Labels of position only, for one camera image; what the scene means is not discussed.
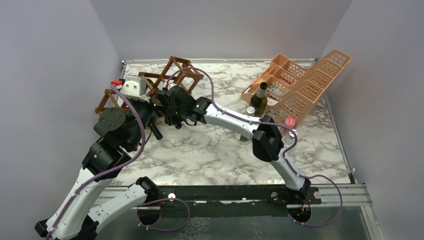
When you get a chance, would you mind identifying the peach plastic tiered basket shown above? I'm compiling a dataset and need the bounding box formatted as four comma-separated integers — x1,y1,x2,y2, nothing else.
240,49,352,126

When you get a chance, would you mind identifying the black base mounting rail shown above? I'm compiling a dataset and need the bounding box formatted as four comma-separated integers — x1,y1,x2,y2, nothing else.
137,184,322,221

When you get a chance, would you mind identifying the brown wooden wine rack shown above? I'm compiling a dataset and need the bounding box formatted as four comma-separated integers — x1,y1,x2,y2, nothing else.
94,56,205,116

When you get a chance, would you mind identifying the clear bottle silver cap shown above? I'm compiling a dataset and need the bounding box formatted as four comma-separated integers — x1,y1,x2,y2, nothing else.
245,106,256,117

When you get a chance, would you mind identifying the clear bottle with label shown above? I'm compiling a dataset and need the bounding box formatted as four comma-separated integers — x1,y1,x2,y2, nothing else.
283,129,298,148

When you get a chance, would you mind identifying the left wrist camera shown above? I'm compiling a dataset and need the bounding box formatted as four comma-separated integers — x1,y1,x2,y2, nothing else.
120,75,149,102

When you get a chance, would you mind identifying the olive wine bottle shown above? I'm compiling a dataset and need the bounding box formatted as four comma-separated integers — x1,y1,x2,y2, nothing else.
249,82,268,118

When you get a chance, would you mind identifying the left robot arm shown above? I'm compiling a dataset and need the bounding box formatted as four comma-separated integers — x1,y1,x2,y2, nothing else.
34,100,159,240

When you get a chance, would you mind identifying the green wine bottle cream label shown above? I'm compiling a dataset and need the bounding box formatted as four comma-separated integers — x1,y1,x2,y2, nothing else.
148,117,163,140

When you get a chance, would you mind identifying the clear bottle pink cap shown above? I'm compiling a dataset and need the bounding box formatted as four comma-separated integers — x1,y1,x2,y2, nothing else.
281,117,296,137

